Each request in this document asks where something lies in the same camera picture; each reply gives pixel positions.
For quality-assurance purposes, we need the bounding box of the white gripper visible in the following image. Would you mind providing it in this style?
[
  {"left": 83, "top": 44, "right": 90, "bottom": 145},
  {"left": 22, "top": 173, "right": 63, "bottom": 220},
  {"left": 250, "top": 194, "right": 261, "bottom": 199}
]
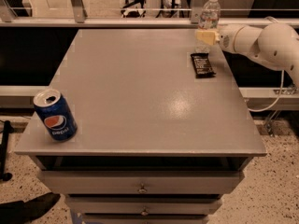
[{"left": 195, "top": 24, "right": 262, "bottom": 54}]

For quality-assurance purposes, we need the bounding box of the clear plastic water bottle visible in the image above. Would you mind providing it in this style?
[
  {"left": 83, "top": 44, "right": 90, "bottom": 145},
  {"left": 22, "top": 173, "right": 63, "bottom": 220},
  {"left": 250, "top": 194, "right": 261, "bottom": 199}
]
[{"left": 195, "top": 0, "right": 221, "bottom": 53}]

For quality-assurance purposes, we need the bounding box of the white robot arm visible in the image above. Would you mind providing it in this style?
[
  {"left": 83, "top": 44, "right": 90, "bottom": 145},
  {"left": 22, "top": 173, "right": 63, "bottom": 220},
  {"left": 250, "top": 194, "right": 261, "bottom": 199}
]
[{"left": 194, "top": 22, "right": 299, "bottom": 87}]

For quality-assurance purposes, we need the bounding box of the black rxbar chocolate bar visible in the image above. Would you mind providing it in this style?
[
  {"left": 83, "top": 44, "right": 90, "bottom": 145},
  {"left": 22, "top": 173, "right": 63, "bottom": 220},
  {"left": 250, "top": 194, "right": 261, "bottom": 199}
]
[{"left": 191, "top": 53, "right": 216, "bottom": 78}]

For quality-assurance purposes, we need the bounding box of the black office chair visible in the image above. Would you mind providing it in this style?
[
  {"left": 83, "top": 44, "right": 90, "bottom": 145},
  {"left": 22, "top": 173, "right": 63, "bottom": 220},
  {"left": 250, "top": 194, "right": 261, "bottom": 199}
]
[{"left": 121, "top": 0, "right": 146, "bottom": 18}]

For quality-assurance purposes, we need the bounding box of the metal top drawer knob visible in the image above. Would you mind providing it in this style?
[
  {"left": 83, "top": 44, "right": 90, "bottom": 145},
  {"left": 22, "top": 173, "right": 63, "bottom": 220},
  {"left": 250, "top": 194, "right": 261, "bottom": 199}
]
[{"left": 138, "top": 184, "right": 148, "bottom": 194}]

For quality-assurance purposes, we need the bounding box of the metal drawer knob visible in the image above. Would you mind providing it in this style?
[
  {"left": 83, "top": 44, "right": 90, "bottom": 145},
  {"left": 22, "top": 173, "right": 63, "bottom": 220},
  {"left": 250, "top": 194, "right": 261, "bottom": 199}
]
[
  {"left": 140, "top": 207, "right": 149, "bottom": 217},
  {"left": 138, "top": 184, "right": 148, "bottom": 194}
]

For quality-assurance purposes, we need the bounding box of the blue pepsi can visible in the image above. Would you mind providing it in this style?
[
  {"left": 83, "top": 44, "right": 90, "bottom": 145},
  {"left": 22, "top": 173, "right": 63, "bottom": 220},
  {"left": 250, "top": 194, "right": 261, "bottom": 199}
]
[{"left": 34, "top": 89, "right": 78, "bottom": 142}]

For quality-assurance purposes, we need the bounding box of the metal middle drawer knob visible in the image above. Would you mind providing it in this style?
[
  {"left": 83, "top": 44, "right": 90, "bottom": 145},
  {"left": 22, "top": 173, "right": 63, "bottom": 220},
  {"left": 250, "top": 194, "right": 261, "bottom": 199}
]
[{"left": 140, "top": 207, "right": 149, "bottom": 217}]

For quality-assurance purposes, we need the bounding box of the grey top drawer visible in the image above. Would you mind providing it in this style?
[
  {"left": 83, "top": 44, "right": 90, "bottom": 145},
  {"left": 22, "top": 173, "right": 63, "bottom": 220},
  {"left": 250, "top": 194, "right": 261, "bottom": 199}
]
[{"left": 38, "top": 171, "right": 244, "bottom": 194}]

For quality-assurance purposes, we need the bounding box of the grey drawer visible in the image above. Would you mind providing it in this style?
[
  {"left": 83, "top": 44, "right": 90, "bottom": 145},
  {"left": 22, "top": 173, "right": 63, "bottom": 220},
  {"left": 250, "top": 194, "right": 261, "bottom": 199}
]
[
  {"left": 66, "top": 197, "right": 222, "bottom": 215},
  {"left": 82, "top": 215, "right": 208, "bottom": 224},
  {"left": 38, "top": 171, "right": 244, "bottom": 194}
]

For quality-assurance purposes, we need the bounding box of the grey middle drawer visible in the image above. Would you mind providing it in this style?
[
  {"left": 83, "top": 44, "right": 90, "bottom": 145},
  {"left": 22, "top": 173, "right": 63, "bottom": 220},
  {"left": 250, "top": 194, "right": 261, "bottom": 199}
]
[{"left": 66, "top": 197, "right": 222, "bottom": 215}]

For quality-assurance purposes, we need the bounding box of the grey bottom drawer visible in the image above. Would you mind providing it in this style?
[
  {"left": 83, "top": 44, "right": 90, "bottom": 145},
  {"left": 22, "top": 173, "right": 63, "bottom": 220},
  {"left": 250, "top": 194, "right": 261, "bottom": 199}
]
[{"left": 82, "top": 215, "right": 208, "bottom": 224}]

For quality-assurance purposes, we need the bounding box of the black stand on floor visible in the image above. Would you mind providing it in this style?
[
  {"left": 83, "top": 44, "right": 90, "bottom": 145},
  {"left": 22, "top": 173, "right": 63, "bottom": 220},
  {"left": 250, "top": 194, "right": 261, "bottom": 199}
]
[{"left": 0, "top": 120, "right": 14, "bottom": 181}]

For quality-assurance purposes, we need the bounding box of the metal railing post right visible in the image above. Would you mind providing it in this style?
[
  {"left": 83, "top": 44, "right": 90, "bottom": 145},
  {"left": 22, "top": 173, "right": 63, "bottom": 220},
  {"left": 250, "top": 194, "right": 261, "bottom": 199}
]
[{"left": 191, "top": 0, "right": 205, "bottom": 23}]

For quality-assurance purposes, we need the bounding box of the metal railing post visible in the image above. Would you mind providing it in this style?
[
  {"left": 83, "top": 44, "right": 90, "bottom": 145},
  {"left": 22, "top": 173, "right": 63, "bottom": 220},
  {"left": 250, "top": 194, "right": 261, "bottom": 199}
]
[
  {"left": 191, "top": 0, "right": 205, "bottom": 23},
  {"left": 0, "top": 0, "right": 16, "bottom": 22},
  {"left": 70, "top": 0, "right": 87, "bottom": 23}
]

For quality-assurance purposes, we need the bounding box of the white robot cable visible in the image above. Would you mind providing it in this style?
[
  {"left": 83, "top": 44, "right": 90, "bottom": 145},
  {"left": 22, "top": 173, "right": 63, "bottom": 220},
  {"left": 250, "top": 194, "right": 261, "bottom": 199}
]
[{"left": 247, "top": 16, "right": 286, "bottom": 113}]

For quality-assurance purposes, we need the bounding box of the metal railing post far left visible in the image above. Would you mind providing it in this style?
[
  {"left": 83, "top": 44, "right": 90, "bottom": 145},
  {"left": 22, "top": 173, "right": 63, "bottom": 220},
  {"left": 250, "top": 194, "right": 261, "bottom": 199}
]
[{"left": 0, "top": 0, "right": 16, "bottom": 22}]

